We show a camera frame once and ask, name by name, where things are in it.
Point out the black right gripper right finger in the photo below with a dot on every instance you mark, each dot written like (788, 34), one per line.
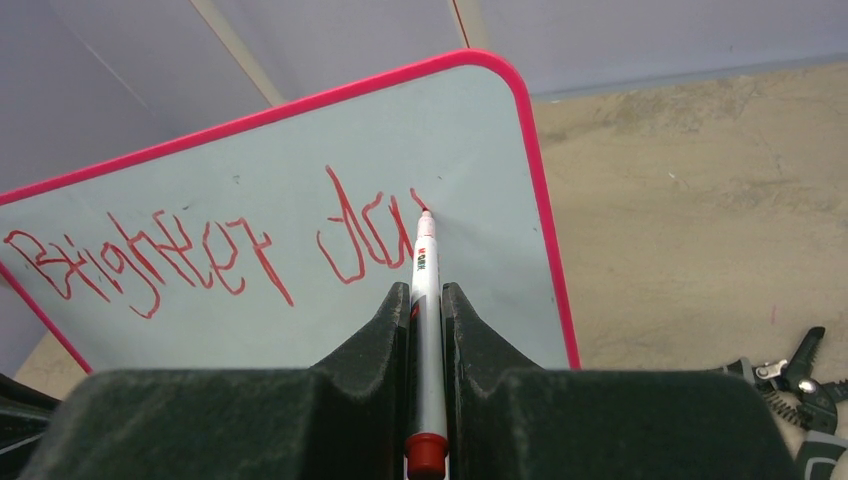
(513, 419)

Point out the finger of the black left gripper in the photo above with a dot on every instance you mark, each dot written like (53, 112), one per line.
(25, 416)

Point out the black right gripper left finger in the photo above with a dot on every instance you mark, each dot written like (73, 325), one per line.
(338, 419)

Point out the red white marker pen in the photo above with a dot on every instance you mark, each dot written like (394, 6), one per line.
(427, 445)

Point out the pink-rimmed whiteboard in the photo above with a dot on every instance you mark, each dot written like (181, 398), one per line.
(269, 240)

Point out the black handled pliers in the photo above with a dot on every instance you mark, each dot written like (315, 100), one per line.
(790, 390)

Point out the white PVC pipe frame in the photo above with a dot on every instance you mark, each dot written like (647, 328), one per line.
(291, 49)

